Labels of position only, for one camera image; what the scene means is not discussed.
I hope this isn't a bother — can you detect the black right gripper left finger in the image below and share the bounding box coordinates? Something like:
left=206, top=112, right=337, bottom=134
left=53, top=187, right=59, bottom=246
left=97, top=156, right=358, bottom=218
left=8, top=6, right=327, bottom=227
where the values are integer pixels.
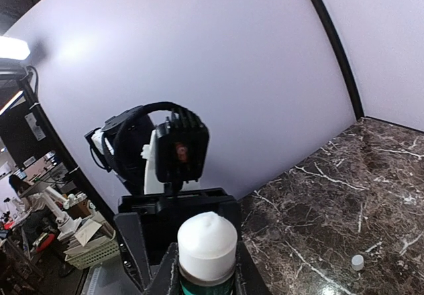
left=143, top=243, right=181, bottom=295

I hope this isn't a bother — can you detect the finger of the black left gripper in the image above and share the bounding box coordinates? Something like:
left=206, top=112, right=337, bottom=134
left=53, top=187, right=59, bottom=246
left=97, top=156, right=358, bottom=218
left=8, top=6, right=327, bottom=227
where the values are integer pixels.
left=113, top=212, right=152, bottom=290

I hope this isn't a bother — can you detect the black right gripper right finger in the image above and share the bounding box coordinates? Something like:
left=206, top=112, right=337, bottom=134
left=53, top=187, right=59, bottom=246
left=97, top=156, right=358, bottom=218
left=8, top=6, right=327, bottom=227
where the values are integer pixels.
left=234, top=241, right=272, bottom=295

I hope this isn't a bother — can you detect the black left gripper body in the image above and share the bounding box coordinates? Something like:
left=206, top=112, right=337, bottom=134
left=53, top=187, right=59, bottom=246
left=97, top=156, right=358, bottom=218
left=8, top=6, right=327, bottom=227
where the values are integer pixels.
left=119, top=188, right=241, bottom=265

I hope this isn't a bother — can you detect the white green glue stick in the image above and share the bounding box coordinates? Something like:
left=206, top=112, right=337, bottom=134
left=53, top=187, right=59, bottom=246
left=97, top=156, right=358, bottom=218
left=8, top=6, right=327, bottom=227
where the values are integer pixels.
left=177, top=211, right=238, bottom=295

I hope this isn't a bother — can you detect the small white glue cap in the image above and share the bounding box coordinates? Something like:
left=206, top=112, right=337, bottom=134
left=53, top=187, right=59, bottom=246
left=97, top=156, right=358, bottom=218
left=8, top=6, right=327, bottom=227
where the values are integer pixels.
left=351, top=255, right=364, bottom=271

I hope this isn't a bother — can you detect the white industrial robot arm background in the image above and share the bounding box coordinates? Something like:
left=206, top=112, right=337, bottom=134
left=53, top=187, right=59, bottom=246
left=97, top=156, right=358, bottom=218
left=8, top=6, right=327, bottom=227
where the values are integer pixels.
left=41, top=186, right=82, bottom=241

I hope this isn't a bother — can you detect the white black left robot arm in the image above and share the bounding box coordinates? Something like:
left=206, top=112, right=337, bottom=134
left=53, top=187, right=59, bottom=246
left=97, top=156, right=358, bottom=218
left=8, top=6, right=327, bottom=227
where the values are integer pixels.
left=85, top=101, right=241, bottom=294

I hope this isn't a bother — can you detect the white plastic basket background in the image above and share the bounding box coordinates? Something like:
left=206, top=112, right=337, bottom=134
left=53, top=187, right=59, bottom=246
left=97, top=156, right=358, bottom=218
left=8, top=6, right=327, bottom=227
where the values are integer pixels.
left=65, top=232, right=119, bottom=270

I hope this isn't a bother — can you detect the person in background room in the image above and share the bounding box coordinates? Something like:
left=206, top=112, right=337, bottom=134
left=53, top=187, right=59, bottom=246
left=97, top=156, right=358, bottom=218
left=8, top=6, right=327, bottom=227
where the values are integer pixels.
left=8, top=174, right=50, bottom=239

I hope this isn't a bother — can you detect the black left corner frame post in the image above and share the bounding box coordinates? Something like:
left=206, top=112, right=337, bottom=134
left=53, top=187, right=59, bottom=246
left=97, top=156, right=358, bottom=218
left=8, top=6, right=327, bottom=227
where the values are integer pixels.
left=310, top=0, right=365, bottom=120

